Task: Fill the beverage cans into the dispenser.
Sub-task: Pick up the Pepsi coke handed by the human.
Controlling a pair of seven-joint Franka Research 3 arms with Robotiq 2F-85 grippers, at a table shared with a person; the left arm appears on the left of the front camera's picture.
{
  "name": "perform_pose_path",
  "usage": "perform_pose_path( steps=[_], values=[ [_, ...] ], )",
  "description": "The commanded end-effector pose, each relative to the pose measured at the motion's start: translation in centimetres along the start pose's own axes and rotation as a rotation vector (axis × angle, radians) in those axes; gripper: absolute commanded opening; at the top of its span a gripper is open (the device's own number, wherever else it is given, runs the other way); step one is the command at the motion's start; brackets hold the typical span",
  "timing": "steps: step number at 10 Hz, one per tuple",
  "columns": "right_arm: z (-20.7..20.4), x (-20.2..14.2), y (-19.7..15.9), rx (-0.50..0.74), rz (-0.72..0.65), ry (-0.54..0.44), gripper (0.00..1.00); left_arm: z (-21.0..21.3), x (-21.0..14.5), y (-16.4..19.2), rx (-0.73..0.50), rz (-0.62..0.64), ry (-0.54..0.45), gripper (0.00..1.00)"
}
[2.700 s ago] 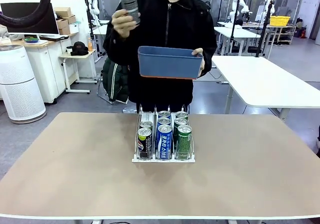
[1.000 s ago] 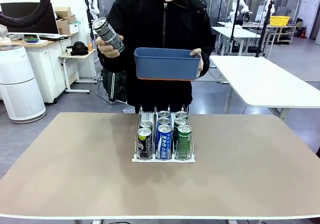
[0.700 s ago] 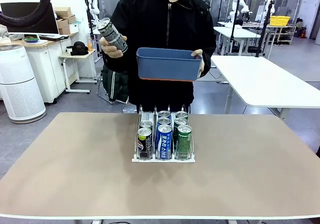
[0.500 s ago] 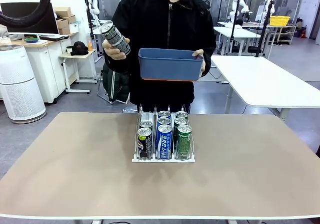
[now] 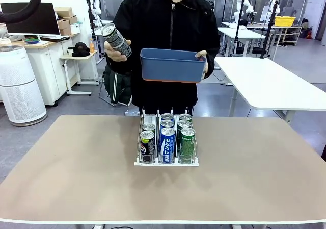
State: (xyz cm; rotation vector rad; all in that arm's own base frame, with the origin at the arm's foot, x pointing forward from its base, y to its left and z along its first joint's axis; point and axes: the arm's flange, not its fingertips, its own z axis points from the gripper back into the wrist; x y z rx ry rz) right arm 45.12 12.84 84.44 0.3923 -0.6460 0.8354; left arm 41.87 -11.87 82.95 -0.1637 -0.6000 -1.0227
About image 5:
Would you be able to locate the black Pepsi can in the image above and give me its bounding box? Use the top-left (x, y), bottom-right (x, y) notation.
top-left (142, 123), bottom-right (156, 135)
top-left (140, 131), bottom-right (156, 163)
top-left (101, 22), bottom-right (132, 58)

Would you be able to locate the yellow plastic crate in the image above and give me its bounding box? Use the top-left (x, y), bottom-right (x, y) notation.
top-left (275, 16), bottom-right (296, 27)

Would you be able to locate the person's left hand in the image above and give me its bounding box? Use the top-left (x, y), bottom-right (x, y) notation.
top-left (195, 49), bottom-right (209, 81)

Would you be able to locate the black cap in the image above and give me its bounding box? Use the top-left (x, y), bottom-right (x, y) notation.
top-left (67, 42), bottom-right (91, 58)

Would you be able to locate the person's right hand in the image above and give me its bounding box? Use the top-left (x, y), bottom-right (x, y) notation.
top-left (103, 39), bottom-right (132, 63)

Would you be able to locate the dark green padded jacket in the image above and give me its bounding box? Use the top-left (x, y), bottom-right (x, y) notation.
top-left (103, 64), bottom-right (133, 107)

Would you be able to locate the black keyboard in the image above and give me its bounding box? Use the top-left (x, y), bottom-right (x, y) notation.
top-left (40, 35), bottom-right (71, 42)

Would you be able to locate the large white table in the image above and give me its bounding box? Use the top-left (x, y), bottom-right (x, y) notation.
top-left (215, 57), bottom-right (326, 122)

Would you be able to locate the blue bowl with green contents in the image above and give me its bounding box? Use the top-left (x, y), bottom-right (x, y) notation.
top-left (24, 36), bottom-right (41, 45)

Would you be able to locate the black computer monitor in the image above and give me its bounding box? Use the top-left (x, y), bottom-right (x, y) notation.
top-left (1, 2), bottom-right (61, 36)

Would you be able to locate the white clear can dispenser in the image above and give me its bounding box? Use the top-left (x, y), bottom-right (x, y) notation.
top-left (134, 106), bottom-right (200, 167)

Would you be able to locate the person's left forearm black sleeve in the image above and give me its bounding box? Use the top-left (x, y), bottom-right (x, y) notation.
top-left (205, 49), bottom-right (221, 79)

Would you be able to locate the white cabinet desk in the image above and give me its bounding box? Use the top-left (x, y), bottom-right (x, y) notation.
top-left (10, 34), bottom-right (77, 107)

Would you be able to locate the white background table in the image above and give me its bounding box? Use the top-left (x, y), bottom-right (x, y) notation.
top-left (218, 27), bottom-right (267, 59)

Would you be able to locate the person's right forearm black sleeve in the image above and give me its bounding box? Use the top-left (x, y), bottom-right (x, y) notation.
top-left (105, 58), bottom-right (133, 75)

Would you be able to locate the wooden shelf rack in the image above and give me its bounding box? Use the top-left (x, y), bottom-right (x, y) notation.
top-left (271, 26), bottom-right (303, 46)

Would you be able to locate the blue bin with orange trim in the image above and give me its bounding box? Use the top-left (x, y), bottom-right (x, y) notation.
top-left (140, 47), bottom-right (207, 84)

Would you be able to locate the white air purifier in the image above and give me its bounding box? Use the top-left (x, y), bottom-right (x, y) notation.
top-left (0, 45), bottom-right (48, 127)

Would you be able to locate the person in black jacket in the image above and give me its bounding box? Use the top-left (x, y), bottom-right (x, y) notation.
top-left (104, 0), bottom-right (221, 115)

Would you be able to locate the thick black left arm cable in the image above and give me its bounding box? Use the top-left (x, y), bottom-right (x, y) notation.
top-left (0, 0), bottom-right (43, 24)

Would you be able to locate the small rolling side table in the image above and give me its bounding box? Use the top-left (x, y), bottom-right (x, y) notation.
top-left (60, 50), bottom-right (99, 96)

